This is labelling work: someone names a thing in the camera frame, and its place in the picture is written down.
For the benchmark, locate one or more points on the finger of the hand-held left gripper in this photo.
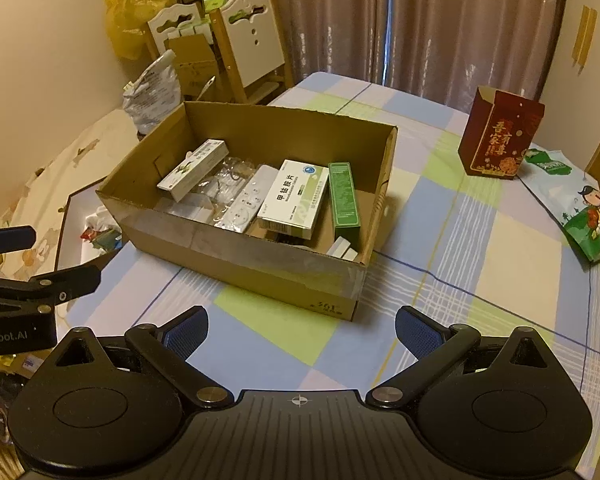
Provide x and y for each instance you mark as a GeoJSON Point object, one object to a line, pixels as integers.
{"type": "Point", "coordinates": [10, 238]}
{"type": "Point", "coordinates": [65, 280]}

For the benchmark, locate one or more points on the green snack bag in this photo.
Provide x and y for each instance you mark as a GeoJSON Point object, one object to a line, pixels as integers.
{"type": "Point", "coordinates": [580, 205]}

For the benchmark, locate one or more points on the small cardboard carton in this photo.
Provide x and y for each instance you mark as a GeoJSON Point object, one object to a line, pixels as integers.
{"type": "Point", "coordinates": [195, 67]}

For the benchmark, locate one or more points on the red patterned paper box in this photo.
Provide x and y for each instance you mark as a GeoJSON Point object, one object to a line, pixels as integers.
{"type": "Point", "coordinates": [500, 135]}

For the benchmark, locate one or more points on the green carton box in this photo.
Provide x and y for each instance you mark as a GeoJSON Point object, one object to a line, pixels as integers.
{"type": "Point", "coordinates": [345, 200]}

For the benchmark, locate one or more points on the large clear plastic package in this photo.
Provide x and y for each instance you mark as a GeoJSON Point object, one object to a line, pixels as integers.
{"type": "Point", "coordinates": [185, 210]}

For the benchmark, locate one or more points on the pleated curtain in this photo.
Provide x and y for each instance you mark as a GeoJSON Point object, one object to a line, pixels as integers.
{"type": "Point", "coordinates": [405, 20]}

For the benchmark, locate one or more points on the yellow plastic bag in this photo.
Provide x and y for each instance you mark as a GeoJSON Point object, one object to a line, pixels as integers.
{"type": "Point", "coordinates": [130, 20]}

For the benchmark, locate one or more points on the brown cardboard box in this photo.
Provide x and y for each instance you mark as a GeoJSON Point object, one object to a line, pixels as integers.
{"type": "Point", "coordinates": [260, 265]}

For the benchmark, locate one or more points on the white remote control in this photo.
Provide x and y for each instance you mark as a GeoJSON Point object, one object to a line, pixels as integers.
{"type": "Point", "coordinates": [245, 200]}

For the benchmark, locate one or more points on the yellow tape strips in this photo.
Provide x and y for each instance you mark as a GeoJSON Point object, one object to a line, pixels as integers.
{"type": "Point", "coordinates": [584, 35]}

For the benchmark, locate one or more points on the white wooden chair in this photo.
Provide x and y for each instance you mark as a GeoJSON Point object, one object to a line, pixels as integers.
{"type": "Point", "coordinates": [252, 45]}
{"type": "Point", "coordinates": [180, 25]}

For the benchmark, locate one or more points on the white plug adapter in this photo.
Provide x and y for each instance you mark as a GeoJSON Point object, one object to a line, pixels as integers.
{"type": "Point", "coordinates": [342, 249]}

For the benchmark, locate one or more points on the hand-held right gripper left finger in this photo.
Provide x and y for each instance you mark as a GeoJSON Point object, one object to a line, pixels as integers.
{"type": "Point", "coordinates": [187, 334]}

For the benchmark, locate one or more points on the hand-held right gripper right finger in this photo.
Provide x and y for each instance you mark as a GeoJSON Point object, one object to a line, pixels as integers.
{"type": "Point", "coordinates": [419, 334]}

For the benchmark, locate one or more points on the grey printed plastic sack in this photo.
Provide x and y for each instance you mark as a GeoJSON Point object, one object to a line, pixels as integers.
{"type": "Point", "coordinates": [152, 95]}

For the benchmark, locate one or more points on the black trash bin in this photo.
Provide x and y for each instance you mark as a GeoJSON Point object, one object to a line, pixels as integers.
{"type": "Point", "coordinates": [80, 230]}

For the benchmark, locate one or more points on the clear bag with white item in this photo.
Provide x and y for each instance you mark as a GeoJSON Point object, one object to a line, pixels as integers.
{"type": "Point", "coordinates": [230, 180]}

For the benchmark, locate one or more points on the pile of colourful packets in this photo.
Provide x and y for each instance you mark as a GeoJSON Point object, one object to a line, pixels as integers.
{"type": "Point", "coordinates": [5, 390]}

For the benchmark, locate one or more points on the white medicine box blue logo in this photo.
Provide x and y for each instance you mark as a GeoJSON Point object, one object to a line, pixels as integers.
{"type": "Point", "coordinates": [292, 199]}

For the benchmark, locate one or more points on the white box green plant print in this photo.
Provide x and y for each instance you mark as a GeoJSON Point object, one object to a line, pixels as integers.
{"type": "Point", "coordinates": [192, 170]}

